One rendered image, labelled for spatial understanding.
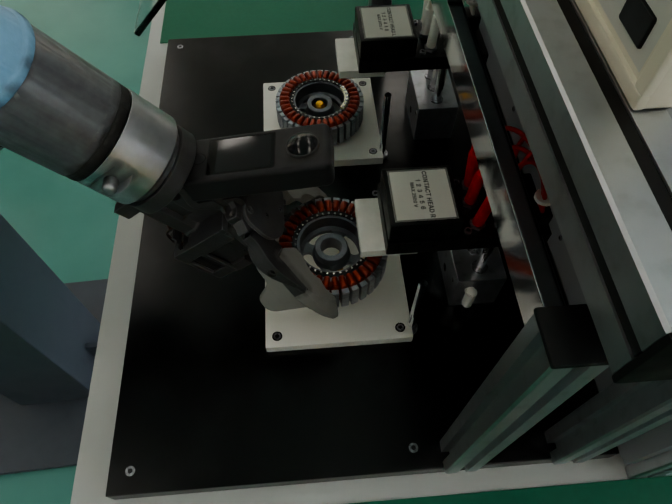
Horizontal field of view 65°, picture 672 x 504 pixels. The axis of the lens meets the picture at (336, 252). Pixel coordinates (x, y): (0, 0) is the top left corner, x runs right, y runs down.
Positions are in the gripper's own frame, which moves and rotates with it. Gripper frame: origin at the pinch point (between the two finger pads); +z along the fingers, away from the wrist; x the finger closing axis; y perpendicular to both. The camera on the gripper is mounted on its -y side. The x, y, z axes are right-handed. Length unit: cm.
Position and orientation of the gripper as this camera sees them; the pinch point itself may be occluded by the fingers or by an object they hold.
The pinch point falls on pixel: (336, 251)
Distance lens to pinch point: 53.1
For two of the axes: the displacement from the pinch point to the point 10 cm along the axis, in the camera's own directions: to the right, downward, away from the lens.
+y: -7.9, 3.7, 4.9
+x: 0.8, 8.5, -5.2
